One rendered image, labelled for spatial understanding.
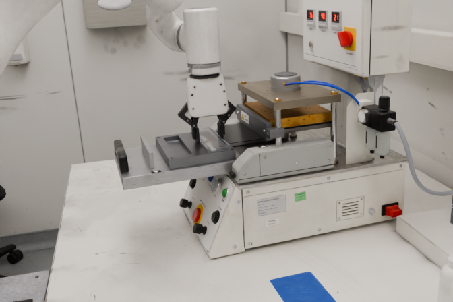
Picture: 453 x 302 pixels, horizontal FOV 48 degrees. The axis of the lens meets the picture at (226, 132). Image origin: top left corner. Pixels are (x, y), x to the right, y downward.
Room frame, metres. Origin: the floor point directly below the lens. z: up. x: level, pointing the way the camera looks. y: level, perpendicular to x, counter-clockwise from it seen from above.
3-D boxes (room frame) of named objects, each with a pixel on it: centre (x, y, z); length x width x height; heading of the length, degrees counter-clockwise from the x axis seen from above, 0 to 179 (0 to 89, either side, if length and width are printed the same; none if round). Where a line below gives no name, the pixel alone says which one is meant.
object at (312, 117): (1.30, -0.16, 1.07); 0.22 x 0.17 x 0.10; 16
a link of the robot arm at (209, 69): (1.25, 0.05, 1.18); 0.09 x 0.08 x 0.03; 106
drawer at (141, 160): (1.22, 0.13, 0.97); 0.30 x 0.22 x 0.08; 106
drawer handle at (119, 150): (1.18, 0.26, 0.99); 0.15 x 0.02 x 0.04; 16
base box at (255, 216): (1.29, -0.16, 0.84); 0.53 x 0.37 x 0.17; 106
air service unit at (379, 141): (1.13, -0.35, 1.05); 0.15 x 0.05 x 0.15; 16
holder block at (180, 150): (1.24, 0.09, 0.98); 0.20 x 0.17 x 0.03; 16
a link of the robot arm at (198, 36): (1.25, 0.05, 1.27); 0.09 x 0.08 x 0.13; 48
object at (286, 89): (1.30, -0.20, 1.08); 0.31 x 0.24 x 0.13; 16
